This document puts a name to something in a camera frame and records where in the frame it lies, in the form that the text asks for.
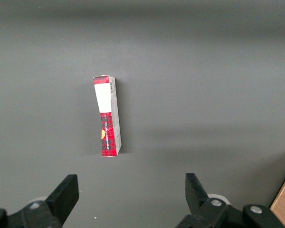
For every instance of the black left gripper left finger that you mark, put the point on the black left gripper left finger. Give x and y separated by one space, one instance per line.
61 199

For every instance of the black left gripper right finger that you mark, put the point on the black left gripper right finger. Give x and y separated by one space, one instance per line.
196 197

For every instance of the red tartan cardboard box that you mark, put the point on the red tartan cardboard box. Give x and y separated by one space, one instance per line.
107 99

